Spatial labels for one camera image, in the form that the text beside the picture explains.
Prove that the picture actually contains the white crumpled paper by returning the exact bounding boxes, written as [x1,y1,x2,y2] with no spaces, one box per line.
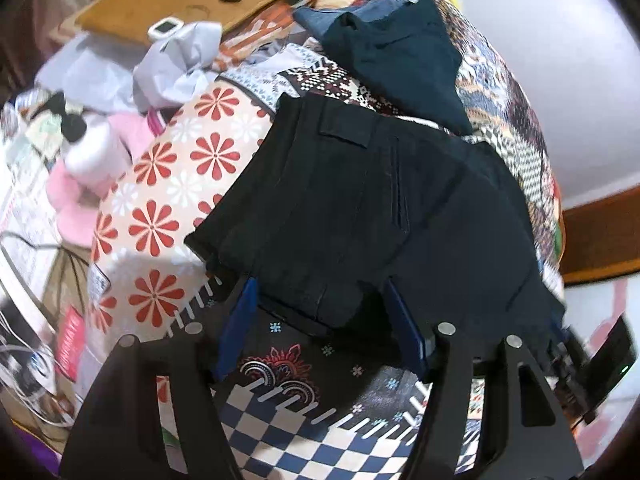
[132,21,222,110]

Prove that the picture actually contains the pink plush toy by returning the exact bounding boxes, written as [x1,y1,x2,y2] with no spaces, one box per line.
[46,112,156,248]

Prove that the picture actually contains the blue denim jeans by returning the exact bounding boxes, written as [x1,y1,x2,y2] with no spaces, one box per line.
[292,0,417,42]

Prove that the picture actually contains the patchwork patterned bedspread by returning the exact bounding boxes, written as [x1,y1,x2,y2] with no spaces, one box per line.
[214,0,580,479]

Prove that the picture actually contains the brown wooden door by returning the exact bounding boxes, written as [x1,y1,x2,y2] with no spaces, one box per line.
[560,186,640,285]

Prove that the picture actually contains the black pants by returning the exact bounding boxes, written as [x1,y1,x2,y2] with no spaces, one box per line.
[184,93,564,364]

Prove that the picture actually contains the dark teal folded garment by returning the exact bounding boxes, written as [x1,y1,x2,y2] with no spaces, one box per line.
[321,0,472,136]

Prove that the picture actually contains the white small device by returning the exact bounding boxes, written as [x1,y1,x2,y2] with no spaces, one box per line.
[148,16,183,42]

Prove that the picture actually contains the floral red white pillow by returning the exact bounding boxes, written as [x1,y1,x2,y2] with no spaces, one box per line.
[86,80,271,360]

